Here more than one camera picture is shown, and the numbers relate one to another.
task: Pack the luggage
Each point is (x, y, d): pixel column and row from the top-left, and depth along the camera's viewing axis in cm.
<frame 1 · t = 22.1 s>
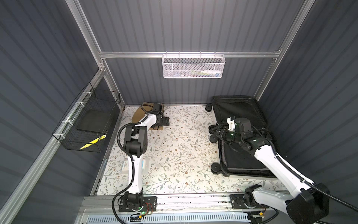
left hand: (162, 123, 107), fingers open
right hand: (215, 133, 78), fingers open
black hard-shell suitcase: (232, 163, 82), point 7 cm above the table
folded tan shorts: (136, 113, 117), point 2 cm above the table

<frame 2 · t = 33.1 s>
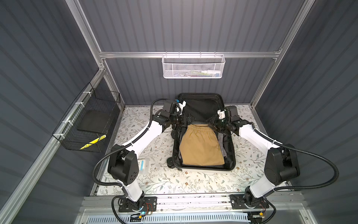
left hand: (190, 118, 83), fingers open
right hand: (207, 123, 87), fingers open
black hard-shell suitcase: (200, 107, 113), point 7 cm above the table
folded tan shorts: (200, 146, 86), point 11 cm above the table

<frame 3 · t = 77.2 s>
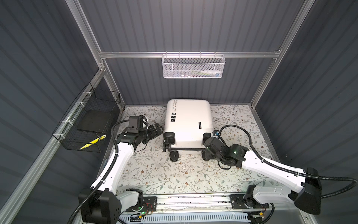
left hand: (158, 131, 80), fingers open
right hand: (208, 151, 78), fingers open
black hard-shell suitcase: (189, 122, 86), point 20 cm above the table
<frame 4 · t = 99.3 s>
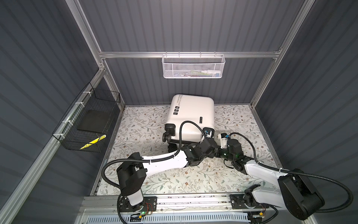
left hand: (213, 146, 78), fingers open
right hand: (210, 148, 87), fingers open
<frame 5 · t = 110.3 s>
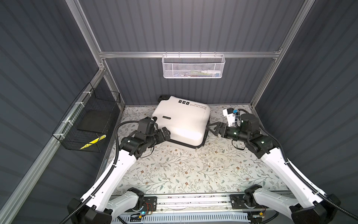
left hand: (164, 135, 75), fingers open
right hand: (212, 128, 69), fingers open
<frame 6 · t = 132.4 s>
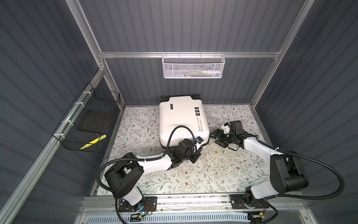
left hand: (201, 150, 84), fingers closed
right hand: (212, 138, 89), fingers open
